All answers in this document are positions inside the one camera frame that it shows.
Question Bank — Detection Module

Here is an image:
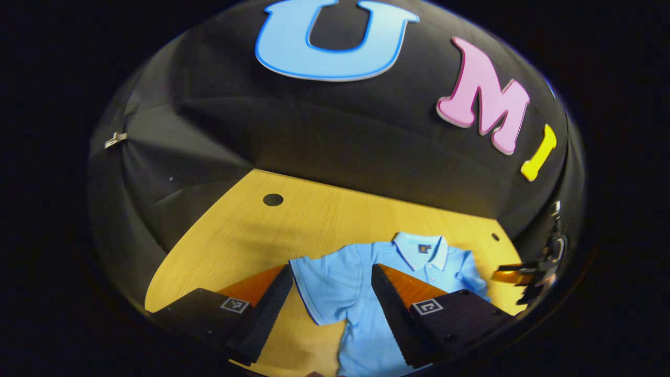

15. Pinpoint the black backdrop cloth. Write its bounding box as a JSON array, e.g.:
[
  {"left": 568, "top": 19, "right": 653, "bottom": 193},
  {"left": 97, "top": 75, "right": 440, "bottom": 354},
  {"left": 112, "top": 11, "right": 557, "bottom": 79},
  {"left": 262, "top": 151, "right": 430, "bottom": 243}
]
[{"left": 86, "top": 0, "right": 587, "bottom": 315}]

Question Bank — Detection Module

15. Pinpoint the light blue T-shirt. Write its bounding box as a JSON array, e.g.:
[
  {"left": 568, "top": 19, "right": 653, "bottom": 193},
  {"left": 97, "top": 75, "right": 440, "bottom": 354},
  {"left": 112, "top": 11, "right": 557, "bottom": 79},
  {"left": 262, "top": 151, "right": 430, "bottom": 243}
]
[{"left": 289, "top": 232, "right": 490, "bottom": 377}]

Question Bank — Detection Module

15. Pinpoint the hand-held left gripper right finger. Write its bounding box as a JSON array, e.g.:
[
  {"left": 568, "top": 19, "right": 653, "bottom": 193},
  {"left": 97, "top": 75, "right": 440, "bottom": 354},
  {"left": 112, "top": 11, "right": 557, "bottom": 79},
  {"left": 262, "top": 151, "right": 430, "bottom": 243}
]
[{"left": 371, "top": 263, "right": 516, "bottom": 369}]

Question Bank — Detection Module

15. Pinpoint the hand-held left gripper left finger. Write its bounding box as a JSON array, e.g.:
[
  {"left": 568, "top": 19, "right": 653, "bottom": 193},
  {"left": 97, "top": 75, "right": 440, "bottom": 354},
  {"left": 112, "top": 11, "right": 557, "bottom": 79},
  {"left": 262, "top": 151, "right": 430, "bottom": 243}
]
[{"left": 149, "top": 263, "right": 295, "bottom": 366}]

